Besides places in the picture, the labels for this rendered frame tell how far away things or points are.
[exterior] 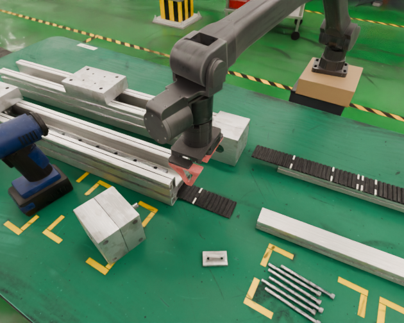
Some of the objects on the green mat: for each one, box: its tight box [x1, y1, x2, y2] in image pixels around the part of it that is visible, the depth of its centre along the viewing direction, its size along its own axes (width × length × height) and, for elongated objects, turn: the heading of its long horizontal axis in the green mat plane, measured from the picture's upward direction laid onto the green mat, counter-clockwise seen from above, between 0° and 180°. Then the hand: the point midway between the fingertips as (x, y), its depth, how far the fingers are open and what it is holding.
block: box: [205, 111, 250, 166], centre depth 78 cm, size 9×12×10 cm
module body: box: [0, 100, 190, 206], centre depth 79 cm, size 80×10×8 cm, turn 65°
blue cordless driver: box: [0, 112, 73, 217], centre depth 60 cm, size 8×20×22 cm, turn 137°
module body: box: [0, 60, 218, 145], centre depth 91 cm, size 80×10×8 cm, turn 65°
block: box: [73, 186, 146, 266], centre depth 58 cm, size 10×11×10 cm
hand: (197, 170), depth 61 cm, fingers open, 8 cm apart
